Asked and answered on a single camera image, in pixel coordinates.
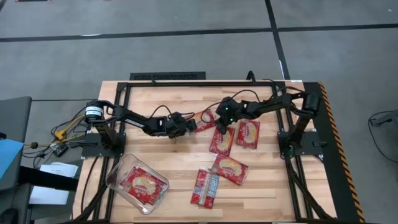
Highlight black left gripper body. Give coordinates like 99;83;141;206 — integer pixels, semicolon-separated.
164;112;189;138

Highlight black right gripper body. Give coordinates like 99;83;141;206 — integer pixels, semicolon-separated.
215;96;239;125

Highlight red popcorn bag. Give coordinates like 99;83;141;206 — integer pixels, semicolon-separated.
211;154;249;187
119;166;169;206
208;126;236;157
236;119;261;150
190;167;220;210
189;108;218;134

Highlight black vent strip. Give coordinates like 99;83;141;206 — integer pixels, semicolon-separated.
129;71;206;81

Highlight clear plastic container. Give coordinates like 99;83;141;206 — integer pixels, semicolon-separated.
105;153;170;215

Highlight small black box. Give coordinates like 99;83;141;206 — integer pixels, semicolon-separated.
52;144;70;158

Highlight white paper sheet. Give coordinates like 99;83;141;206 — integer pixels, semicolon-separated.
29;161;79;206

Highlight black bar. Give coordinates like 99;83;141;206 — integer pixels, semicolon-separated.
18;166;79;192

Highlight black ball on rod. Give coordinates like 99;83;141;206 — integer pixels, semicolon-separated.
24;141;85;149

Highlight grey chair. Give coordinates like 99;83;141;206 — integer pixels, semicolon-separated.
0;96;33;191

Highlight blue cloth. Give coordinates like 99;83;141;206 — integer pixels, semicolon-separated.
0;138;24;181

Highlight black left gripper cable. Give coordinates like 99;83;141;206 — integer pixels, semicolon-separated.
148;105;174;121

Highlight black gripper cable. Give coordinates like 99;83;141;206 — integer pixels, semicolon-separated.
200;89;262;124
148;105;174;121

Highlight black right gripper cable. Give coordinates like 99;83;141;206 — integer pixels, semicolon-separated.
200;89;262;124

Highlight black aluminium table frame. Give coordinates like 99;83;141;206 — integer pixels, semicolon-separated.
104;80;315;223

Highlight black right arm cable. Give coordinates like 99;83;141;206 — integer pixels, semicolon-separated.
247;70;280;93

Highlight black floor cable bundle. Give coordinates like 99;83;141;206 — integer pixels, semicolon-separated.
24;108;94;159

